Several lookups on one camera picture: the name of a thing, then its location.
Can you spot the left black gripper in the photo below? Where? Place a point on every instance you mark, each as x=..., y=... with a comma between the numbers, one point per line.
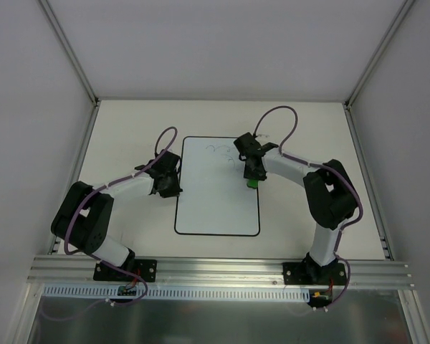
x=170, y=184

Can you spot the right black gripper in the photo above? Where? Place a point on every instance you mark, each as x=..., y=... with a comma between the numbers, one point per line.
x=256, y=172

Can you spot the green whiteboard eraser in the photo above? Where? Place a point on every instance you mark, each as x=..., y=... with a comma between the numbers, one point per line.
x=252, y=183

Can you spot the small whiteboard black frame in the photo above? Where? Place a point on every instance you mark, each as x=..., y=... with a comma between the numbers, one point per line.
x=215, y=200

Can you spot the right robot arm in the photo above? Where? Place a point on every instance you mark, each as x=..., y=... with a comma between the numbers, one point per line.
x=331, y=199

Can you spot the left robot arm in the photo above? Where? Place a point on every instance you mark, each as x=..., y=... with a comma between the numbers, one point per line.
x=83, y=219

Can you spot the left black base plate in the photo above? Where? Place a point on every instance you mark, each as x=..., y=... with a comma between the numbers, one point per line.
x=144, y=268

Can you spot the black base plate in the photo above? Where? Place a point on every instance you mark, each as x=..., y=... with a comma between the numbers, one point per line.
x=144, y=268
x=301, y=273

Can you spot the white slotted cable duct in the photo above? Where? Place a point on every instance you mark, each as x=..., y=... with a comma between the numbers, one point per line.
x=117, y=292

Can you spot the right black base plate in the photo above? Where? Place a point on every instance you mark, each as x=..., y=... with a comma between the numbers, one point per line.
x=301, y=273

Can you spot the aluminium mounting rail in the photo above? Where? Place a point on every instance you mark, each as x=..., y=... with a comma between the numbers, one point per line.
x=206, y=272

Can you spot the left aluminium frame post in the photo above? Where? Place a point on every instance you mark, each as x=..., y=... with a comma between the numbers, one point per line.
x=88, y=124

